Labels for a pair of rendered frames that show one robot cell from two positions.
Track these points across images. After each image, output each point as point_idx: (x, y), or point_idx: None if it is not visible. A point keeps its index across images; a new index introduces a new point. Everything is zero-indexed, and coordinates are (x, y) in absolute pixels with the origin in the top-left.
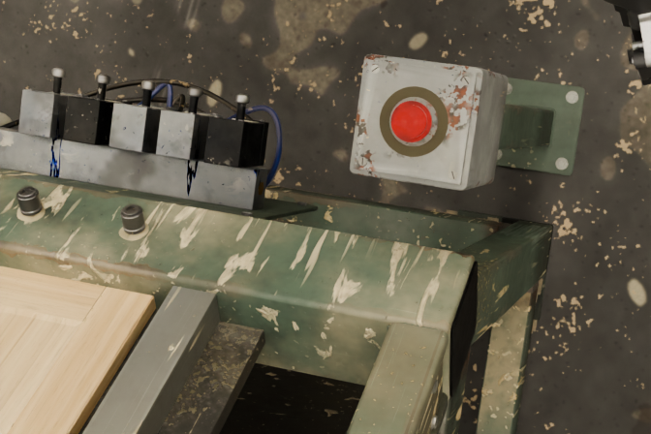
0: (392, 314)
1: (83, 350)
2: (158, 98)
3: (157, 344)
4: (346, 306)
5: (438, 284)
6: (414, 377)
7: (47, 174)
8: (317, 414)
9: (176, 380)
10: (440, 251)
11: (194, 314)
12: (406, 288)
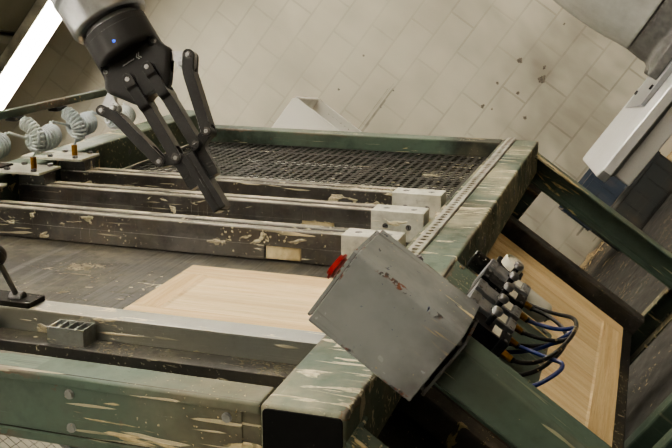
0: (281, 386)
1: (288, 326)
2: (565, 333)
3: (276, 331)
4: (292, 373)
5: (310, 401)
6: (217, 392)
7: None
8: None
9: (255, 347)
10: (348, 403)
11: (301, 339)
12: (308, 391)
